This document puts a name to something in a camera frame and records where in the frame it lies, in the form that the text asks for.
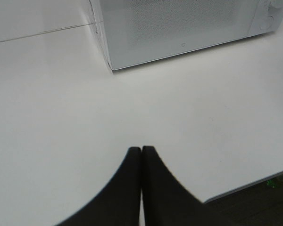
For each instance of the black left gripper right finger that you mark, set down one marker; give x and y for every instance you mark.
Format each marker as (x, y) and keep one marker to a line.
(165, 201)

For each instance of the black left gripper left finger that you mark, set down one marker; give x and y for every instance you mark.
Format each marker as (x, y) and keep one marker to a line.
(118, 203)

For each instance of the round white door button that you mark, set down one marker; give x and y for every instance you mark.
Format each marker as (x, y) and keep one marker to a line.
(266, 23)

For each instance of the white microwave oven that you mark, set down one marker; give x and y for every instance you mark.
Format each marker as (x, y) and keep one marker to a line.
(179, 30)

